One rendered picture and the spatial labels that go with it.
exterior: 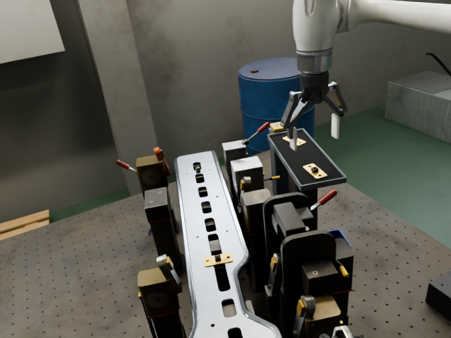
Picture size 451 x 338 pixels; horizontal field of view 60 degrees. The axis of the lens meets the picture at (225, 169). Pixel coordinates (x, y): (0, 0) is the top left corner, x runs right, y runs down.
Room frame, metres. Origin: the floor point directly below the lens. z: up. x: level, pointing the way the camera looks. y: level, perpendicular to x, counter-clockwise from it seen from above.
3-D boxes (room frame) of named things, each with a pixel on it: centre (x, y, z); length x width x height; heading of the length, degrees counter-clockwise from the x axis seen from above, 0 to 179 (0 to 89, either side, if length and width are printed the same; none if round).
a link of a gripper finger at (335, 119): (1.02, -0.33, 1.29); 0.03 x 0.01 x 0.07; 16
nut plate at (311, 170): (1.00, -0.27, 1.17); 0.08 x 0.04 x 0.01; 15
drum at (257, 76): (3.03, -0.49, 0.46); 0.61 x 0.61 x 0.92
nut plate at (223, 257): (0.85, 0.05, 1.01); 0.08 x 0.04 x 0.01; 96
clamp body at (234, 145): (1.46, -0.06, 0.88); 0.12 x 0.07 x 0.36; 96
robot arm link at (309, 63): (1.00, -0.26, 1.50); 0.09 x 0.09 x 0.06
